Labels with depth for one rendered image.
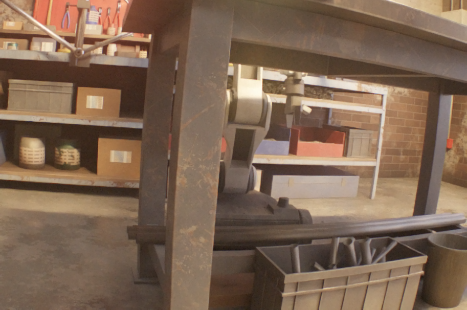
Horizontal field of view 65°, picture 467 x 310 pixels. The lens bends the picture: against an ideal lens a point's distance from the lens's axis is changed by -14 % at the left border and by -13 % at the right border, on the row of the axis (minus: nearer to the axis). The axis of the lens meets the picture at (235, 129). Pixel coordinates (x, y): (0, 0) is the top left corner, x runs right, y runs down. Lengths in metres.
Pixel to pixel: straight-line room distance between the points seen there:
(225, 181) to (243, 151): 0.15
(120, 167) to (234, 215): 1.05
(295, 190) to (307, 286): 1.83
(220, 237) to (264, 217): 0.47
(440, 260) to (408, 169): 3.00
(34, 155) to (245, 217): 1.41
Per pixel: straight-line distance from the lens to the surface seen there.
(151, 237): 1.20
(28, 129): 2.83
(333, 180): 2.98
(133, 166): 2.52
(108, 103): 2.46
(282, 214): 1.71
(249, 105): 1.70
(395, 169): 4.27
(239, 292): 1.33
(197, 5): 0.76
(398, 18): 0.89
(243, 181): 1.86
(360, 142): 3.02
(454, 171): 4.38
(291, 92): 1.83
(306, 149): 2.79
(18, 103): 2.51
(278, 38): 0.82
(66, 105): 2.47
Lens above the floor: 0.65
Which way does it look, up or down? 4 degrees down
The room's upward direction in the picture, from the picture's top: 5 degrees clockwise
